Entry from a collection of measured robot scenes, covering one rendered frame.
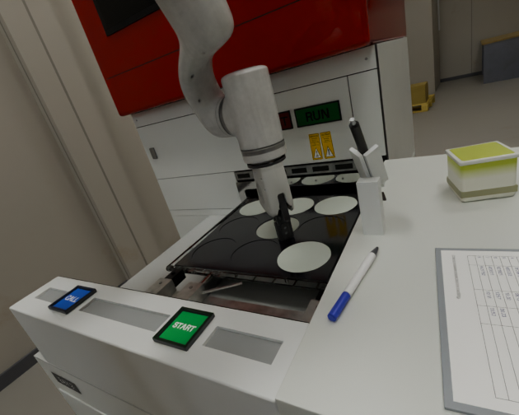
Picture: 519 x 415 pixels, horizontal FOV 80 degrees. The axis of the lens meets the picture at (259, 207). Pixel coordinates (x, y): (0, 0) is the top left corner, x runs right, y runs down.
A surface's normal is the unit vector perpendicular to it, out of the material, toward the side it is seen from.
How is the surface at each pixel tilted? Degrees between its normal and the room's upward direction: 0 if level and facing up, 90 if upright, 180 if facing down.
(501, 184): 90
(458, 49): 90
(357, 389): 0
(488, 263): 0
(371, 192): 90
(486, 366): 0
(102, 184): 90
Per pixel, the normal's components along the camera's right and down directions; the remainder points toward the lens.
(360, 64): -0.47, 0.44
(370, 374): -0.25, -0.90
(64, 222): 0.82, 0.00
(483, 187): -0.23, 0.43
